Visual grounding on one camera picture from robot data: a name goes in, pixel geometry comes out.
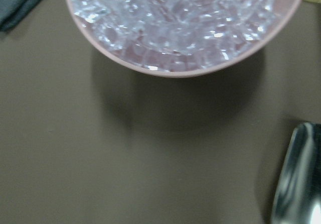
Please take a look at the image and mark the pink bowl with ice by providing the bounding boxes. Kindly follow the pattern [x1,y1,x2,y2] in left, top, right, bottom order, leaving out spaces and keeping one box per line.
[66,0,301,78]

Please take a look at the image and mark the metal scoop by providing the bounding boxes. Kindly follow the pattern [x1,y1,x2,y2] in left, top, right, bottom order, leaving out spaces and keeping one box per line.
[271,122,320,223]

